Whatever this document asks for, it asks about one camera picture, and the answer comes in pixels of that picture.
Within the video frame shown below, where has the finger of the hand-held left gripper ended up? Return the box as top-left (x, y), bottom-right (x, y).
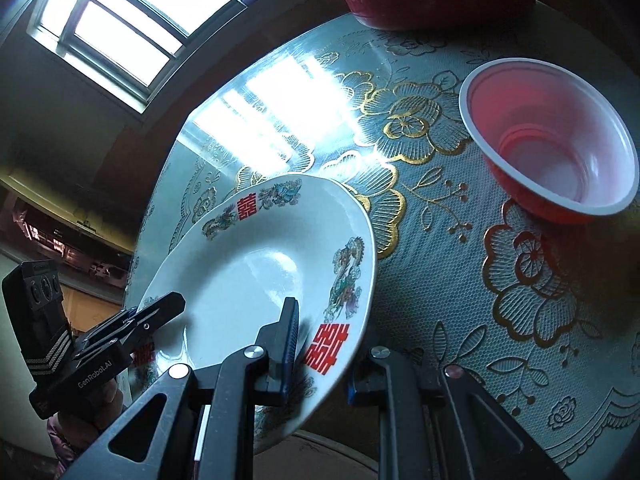
top-left (120, 291), bottom-right (187, 354)

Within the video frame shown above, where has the white dragon print plate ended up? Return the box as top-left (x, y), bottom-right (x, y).
top-left (135, 174), bottom-right (377, 456)

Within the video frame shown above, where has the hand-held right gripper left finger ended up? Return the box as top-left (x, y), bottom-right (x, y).
top-left (60, 297), bottom-right (301, 480)

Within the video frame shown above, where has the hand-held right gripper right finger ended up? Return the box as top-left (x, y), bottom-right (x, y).
top-left (347, 345), bottom-right (571, 480)

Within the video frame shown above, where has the floral lace tablecloth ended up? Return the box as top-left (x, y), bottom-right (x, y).
top-left (122, 10), bottom-right (640, 471)

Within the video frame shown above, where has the person's left hand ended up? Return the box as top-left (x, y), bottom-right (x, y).
top-left (59, 380), bottom-right (126, 455)

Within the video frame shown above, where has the window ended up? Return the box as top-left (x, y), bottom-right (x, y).
top-left (27, 0), bottom-right (256, 113)

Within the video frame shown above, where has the person's left forearm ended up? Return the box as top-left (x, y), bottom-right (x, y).
top-left (46, 419), bottom-right (82, 467)

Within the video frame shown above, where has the red plastic bowl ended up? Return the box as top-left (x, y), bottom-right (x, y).
top-left (458, 58), bottom-right (640, 226)

